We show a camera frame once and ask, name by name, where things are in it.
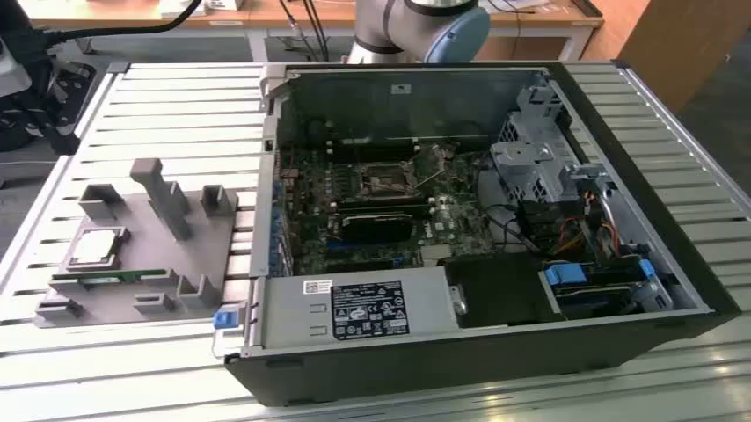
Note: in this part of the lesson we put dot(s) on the green motherboard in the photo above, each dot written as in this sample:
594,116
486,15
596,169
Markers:
452,220

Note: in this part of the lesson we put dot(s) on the brown wooden cabinet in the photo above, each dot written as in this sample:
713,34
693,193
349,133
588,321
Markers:
676,44

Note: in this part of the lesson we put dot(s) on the blue plastic clip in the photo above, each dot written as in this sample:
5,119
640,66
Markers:
646,269

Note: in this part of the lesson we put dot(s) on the silver CPU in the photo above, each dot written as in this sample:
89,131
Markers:
97,246

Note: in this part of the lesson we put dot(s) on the wooden desk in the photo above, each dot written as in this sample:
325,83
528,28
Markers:
529,19

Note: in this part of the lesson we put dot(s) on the green RAM stick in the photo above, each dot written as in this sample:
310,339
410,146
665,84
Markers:
101,277

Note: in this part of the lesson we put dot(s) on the grey power supply with label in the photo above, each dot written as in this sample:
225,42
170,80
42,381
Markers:
294,307

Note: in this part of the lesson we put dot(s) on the grey parts rack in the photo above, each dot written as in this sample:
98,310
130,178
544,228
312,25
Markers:
160,264

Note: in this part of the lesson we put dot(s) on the white box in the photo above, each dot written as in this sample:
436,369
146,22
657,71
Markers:
224,3

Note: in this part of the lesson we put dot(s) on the CPU socket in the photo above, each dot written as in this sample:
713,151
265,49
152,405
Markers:
385,181

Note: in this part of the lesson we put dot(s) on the RAM slot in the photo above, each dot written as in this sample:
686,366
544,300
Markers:
382,206

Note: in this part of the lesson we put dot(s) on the blue case latch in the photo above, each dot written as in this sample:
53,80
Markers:
228,320

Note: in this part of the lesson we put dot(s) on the black open PC case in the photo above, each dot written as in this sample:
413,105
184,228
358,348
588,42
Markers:
412,369

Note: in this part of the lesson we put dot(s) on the blue disk carrier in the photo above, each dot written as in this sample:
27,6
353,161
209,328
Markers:
565,274

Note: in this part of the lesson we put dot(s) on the silver metal drive cage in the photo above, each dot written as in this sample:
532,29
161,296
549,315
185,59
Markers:
529,162

